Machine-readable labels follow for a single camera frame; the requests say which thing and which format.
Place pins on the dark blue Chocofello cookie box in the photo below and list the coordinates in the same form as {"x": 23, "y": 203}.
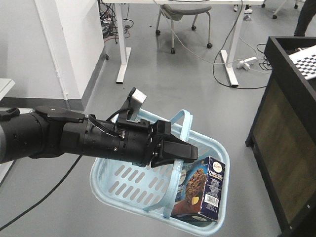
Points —
{"x": 198, "y": 196}

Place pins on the grey office chair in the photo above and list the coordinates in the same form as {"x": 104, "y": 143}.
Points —
{"x": 175, "y": 12}

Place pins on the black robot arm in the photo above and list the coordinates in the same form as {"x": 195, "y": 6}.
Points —
{"x": 49, "y": 132}

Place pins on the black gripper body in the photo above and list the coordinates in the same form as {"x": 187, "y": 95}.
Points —
{"x": 141, "y": 141}

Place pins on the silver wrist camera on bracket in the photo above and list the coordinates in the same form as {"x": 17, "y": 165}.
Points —
{"x": 134, "y": 101}

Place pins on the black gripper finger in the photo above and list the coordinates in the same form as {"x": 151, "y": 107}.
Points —
{"x": 156, "y": 163}
{"x": 178, "y": 150}

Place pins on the black wooden produce stand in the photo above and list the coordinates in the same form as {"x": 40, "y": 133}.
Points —
{"x": 283, "y": 139}

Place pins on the white office desk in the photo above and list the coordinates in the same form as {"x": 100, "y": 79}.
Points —
{"x": 226, "y": 55}

